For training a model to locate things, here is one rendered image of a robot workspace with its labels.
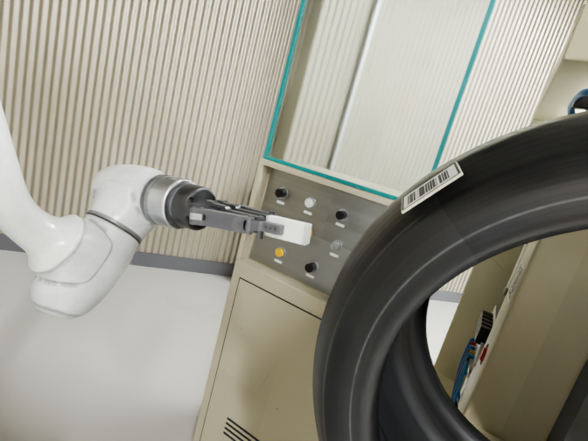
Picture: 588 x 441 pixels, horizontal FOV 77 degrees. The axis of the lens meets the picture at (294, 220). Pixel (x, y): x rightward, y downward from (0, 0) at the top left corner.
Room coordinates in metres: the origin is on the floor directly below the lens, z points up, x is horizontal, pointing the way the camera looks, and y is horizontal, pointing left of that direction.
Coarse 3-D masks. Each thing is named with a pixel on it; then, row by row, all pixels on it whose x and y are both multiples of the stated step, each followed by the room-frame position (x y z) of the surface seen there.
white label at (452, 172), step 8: (448, 168) 0.35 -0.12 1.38; (456, 168) 0.33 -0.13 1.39; (440, 176) 0.34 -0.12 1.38; (448, 176) 0.33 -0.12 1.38; (456, 176) 0.32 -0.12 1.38; (424, 184) 0.36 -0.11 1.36; (432, 184) 0.34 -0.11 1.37; (440, 184) 0.32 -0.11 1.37; (448, 184) 0.32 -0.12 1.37; (416, 192) 0.35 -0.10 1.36; (424, 192) 0.33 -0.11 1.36; (432, 192) 0.32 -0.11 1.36; (408, 200) 0.35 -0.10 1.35; (416, 200) 0.33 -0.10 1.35; (408, 208) 0.33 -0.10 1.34
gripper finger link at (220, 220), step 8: (192, 208) 0.52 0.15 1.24; (200, 208) 0.53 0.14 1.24; (208, 216) 0.52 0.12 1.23; (216, 216) 0.52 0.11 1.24; (224, 216) 0.51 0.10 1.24; (232, 216) 0.51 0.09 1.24; (240, 216) 0.51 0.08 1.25; (248, 216) 0.51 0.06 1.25; (192, 224) 0.52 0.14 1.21; (200, 224) 0.52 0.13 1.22; (208, 224) 0.52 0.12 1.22; (216, 224) 0.52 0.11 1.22; (224, 224) 0.51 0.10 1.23; (232, 224) 0.51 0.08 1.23; (240, 224) 0.51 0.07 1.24; (240, 232) 0.51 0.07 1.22; (248, 232) 0.51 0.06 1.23
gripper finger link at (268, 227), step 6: (246, 222) 0.51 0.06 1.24; (252, 222) 0.51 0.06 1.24; (258, 222) 0.52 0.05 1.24; (264, 222) 0.52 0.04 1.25; (270, 222) 0.52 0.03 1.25; (246, 228) 0.51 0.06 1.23; (252, 228) 0.51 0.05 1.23; (258, 228) 0.52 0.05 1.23; (264, 228) 0.51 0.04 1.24; (270, 228) 0.51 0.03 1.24; (276, 228) 0.51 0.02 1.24; (282, 228) 0.51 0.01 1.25; (276, 234) 0.50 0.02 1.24; (282, 234) 0.51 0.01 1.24
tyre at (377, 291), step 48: (480, 144) 0.38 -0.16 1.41; (528, 144) 0.32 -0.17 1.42; (576, 144) 0.30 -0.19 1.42; (480, 192) 0.31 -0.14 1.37; (528, 192) 0.29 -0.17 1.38; (576, 192) 0.28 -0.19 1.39; (384, 240) 0.35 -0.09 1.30; (432, 240) 0.32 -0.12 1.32; (480, 240) 0.30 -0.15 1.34; (528, 240) 0.28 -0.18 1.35; (336, 288) 0.38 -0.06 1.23; (384, 288) 0.33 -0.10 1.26; (432, 288) 0.31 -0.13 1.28; (336, 336) 0.35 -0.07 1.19; (384, 336) 0.32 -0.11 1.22; (336, 384) 0.34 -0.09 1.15; (384, 384) 0.54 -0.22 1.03; (432, 384) 0.55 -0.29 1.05; (336, 432) 0.33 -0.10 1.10; (384, 432) 0.48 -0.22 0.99; (432, 432) 0.53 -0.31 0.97; (480, 432) 0.53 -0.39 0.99
